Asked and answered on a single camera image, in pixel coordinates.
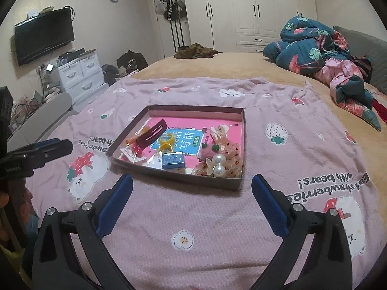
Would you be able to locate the hanging bags on rack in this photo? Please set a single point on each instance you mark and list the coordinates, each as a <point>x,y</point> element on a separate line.
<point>170,7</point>

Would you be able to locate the white wardrobe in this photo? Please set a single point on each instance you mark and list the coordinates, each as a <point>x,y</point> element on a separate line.
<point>257,6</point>

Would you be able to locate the olive garment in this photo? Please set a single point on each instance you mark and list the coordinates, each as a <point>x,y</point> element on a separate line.
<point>196,51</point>

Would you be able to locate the maroon hair claw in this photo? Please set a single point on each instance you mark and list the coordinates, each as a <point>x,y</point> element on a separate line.
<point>151,133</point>

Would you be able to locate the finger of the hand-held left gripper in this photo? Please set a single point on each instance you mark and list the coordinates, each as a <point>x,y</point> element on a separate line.
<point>51,155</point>
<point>51,142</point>

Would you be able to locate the black wall television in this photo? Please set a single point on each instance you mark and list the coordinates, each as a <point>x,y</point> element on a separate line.
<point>43,36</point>

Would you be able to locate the tan bed sheet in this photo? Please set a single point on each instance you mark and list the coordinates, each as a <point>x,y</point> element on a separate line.
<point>235,66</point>

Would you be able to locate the teal floral quilt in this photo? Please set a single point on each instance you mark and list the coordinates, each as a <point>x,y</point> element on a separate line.
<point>302,45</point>

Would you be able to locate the blue earring box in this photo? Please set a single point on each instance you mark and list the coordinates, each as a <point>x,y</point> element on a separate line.
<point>173,160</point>

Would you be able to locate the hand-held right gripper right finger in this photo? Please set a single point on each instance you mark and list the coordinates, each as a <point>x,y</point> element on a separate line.
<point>269,205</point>

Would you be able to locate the red hair clip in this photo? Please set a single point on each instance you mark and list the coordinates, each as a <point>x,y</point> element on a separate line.
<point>136,151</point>

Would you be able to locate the orange tulle scrunchie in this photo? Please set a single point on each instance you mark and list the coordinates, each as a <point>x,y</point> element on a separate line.
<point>232,160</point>

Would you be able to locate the cardboard box tray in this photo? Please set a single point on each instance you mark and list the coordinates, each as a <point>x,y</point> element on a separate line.
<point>181,178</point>

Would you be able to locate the clear plastic bag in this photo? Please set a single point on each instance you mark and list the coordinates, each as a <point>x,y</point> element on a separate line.
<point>155,161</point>

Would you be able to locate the pink printed blanket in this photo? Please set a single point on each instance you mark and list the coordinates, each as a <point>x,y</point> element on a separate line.
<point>196,217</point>

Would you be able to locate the white drawer cabinet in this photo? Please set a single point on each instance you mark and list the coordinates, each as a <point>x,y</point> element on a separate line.
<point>81,72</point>

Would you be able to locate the white earring card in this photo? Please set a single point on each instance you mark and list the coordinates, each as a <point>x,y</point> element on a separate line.
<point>128,157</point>

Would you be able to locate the white router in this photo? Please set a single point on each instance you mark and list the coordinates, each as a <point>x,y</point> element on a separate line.
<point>32,13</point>

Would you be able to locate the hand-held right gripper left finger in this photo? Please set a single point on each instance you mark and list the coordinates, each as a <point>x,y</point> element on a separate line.
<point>116,205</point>

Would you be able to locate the yellow hoop earring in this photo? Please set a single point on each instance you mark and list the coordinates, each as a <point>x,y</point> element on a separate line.
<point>167,140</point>
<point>164,148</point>

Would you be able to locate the dark bag pile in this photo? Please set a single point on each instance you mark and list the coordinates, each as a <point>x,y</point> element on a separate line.
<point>131,60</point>

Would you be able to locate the cream hair claw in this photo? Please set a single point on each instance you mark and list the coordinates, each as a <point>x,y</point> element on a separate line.
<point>218,133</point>

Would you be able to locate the pearl hair clip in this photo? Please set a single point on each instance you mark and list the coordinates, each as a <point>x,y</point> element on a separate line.
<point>218,164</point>

